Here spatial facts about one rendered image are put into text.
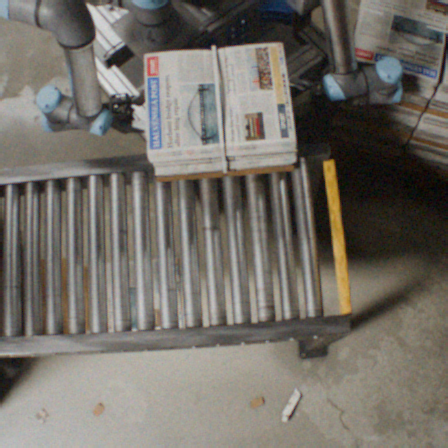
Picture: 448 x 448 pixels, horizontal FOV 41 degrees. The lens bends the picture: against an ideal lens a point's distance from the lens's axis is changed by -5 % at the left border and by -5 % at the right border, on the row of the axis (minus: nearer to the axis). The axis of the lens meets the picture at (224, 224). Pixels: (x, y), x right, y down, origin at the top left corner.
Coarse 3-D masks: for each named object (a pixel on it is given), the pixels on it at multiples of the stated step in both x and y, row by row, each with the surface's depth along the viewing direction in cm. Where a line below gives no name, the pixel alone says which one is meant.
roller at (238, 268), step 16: (224, 192) 175; (240, 192) 175; (240, 208) 173; (240, 224) 171; (240, 240) 170; (240, 256) 169; (240, 272) 168; (240, 288) 166; (240, 304) 165; (240, 320) 164
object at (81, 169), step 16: (304, 144) 176; (320, 144) 176; (80, 160) 178; (96, 160) 178; (112, 160) 177; (128, 160) 177; (144, 160) 177; (320, 160) 179; (0, 176) 178; (16, 176) 178; (32, 176) 178; (48, 176) 177; (64, 176) 177; (80, 176) 177; (128, 176) 181
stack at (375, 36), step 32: (384, 0) 184; (416, 0) 183; (384, 32) 181; (416, 32) 181; (416, 64) 178; (416, 96) 189; (352, 128) 228; (416, 128) 214; (352, 160) 255; (384, 160) 245; (416, 160) 235
